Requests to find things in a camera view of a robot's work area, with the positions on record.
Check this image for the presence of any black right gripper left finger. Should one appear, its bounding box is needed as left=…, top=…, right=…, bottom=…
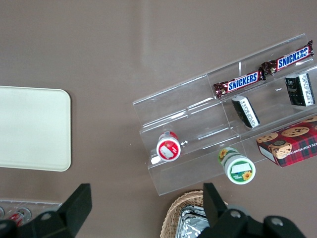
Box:
left=0, top=183, right=93, bottom=238

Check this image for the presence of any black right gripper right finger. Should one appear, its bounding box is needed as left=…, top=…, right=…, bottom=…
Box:
left=200, top=182, right=308, bottom=238

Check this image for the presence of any woven wicker basket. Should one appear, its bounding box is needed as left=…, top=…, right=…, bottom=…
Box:
left=160, top=190, right=230, bottom=238

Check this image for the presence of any cream plastic tray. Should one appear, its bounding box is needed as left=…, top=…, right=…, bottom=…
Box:
left=0, top=85, right=72, bottom=172

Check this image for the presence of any foil wrapped food pack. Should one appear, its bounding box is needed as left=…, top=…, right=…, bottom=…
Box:
left=180, top=205, right=211, bottom=238

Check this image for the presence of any clear acrylic bin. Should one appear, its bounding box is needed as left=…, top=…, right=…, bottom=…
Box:
left=0, top=198, right=63, bottom=228

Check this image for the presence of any green lid sunflower cup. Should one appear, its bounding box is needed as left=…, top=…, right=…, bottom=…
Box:
left=217, top=147, right=256, bottom=185

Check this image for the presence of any red drink can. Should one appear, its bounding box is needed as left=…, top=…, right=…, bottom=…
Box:
left=9, top=207, right=32, bottom=227

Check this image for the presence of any red lid yogurt cup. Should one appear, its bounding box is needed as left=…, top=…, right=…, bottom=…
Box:
left=156, top=131, right=182, bottom=162

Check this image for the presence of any clear acrylic tiered display stand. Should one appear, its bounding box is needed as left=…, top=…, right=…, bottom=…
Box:
left=132, top=33, right=317, bottom=196

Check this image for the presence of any small black snack box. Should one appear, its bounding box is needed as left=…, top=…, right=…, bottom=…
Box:
left=284, top=73, right=317, bottom=107
left=231, top=95, right=261, bottom=129

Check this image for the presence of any red plaid cookie box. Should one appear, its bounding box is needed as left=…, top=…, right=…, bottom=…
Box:
left=256, top=116, right=317, bottom=168

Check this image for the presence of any Snickers chocolate bar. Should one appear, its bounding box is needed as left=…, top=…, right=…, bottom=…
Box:
left=213, top=70, right=267, bottom=98
left=261, top=40, right=315, bottom=76

